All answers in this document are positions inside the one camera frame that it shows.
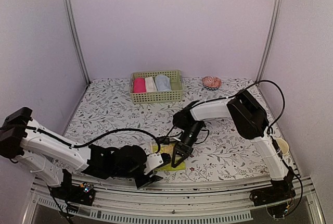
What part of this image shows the cream ribbed mug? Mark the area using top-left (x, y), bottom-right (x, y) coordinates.
top-left (276, 138), bottom-right (289, 156)

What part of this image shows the cream rolled towel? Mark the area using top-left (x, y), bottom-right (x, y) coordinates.
top-left (145, 77), bottom-right (158, 93)

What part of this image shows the blue patterned bowl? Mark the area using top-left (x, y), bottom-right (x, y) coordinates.
top-left (204, 85), bottom-right (220, 91)

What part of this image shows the pink rolled towel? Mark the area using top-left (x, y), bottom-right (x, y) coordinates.
top-left (133, 77), bottom-right (146, 93)

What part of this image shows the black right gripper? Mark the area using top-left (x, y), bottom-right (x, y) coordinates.
top-left (173, 121), bottom-right (203, 168)

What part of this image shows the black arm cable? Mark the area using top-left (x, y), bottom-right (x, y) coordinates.
top-left (33, 127), bottom-right (161, 154)
top-left (234, 79), bottom-right (304, 209)

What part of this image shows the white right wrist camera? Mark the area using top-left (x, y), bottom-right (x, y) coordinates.
top-left (157, 136), bottom-right (180, 145)

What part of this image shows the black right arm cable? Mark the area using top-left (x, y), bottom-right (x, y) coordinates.
top-left (234, 79), bottom-right (304, 209)

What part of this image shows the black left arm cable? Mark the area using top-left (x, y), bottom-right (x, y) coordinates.
top-left (33, 127), bottom-right (161, 154)

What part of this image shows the green perforated plastic basket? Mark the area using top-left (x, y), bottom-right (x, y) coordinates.
top-left (130, 70), bottom-right (183, 104)

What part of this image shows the aluminium front rail base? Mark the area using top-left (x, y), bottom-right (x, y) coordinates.
top-left (23, 174), bottom-right (323, 224)

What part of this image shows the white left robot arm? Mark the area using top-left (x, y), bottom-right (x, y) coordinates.
top-left (1, 107), bottom-right (171, 206)

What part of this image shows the aluminium frame post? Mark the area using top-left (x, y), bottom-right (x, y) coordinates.
top-left (255, 0), bottom-right (283, 81)
top-left (63, 0), bottom-right (91, 85)

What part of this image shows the left aluminium frame post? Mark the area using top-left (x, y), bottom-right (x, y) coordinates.
top-left (63, 0), bottom-right (91, 85)

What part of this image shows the light blue towel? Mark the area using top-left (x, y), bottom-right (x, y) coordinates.
top-left (155, 74), bottom-right (172, 92)

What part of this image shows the green white small packet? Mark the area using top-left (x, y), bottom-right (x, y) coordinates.
top-left (150, 142), bottom-right (187, 172)

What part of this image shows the right aluminium frame post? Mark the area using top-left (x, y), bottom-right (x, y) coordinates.
top-left (255, 0), bottom-right (283, 81)

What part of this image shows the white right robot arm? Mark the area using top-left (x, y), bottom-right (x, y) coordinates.
top-left (171, 90), bottom-right (296, 206)

